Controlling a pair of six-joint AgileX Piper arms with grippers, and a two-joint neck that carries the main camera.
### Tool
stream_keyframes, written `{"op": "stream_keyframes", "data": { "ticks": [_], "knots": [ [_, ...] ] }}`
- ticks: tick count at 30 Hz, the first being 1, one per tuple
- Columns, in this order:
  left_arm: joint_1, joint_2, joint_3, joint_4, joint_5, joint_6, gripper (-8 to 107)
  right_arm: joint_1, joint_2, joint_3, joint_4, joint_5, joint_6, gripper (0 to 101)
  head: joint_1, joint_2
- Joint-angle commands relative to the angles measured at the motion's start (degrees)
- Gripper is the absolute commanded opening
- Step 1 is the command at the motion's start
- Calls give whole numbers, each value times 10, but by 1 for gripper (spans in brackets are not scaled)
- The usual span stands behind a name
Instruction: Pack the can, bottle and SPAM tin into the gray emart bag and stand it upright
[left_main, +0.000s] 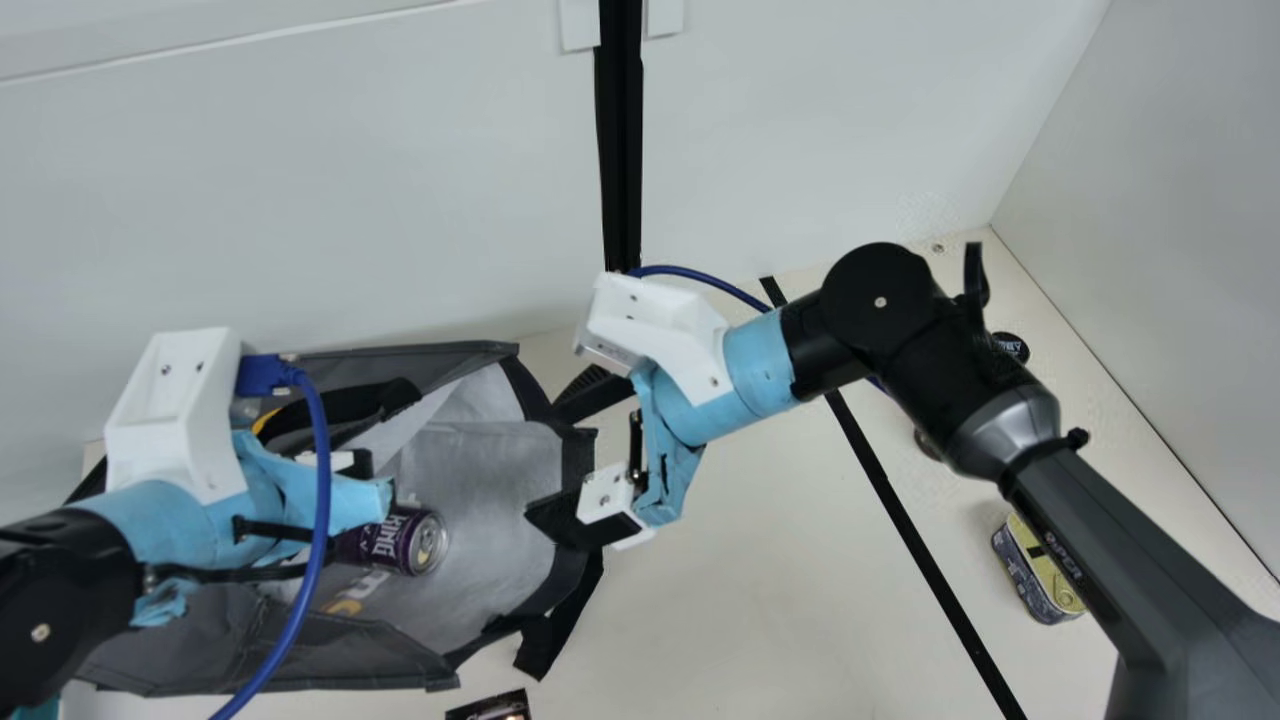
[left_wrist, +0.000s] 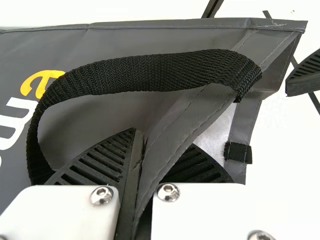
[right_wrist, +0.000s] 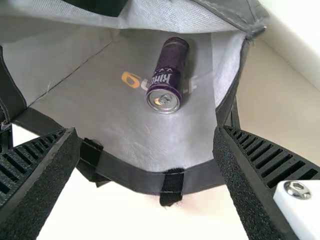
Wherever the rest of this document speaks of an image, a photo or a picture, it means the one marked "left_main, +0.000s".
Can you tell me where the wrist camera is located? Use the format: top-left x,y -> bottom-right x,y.
574,271 -> 737,407
104,327 -> 247,507

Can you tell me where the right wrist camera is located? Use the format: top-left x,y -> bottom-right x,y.
574,271 -> 737,407

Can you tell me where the black post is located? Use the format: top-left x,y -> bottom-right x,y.
593,0 -> 646,277

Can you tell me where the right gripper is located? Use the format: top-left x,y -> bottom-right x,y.
524,310 -> 803,553

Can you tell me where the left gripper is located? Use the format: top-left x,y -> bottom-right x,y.
70,430 -> 396,629

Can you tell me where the purple can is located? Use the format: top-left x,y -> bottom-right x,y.
334,504 -> 450,579

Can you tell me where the black strip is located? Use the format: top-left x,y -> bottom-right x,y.
758,275 -> 1029,720

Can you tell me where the blue cable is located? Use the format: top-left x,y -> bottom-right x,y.
208,354 -> 333,720
627,264 -> 777,317

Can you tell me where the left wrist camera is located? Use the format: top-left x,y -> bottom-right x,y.
104,327 -> 247,507

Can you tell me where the rectangular tin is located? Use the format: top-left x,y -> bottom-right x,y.
991,511 -> 1088,627

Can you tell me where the white wall bracket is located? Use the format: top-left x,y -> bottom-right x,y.
558,0 -> 687,54

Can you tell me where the dark grey bag with straps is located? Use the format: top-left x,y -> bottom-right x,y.
65,340 -> 607,697

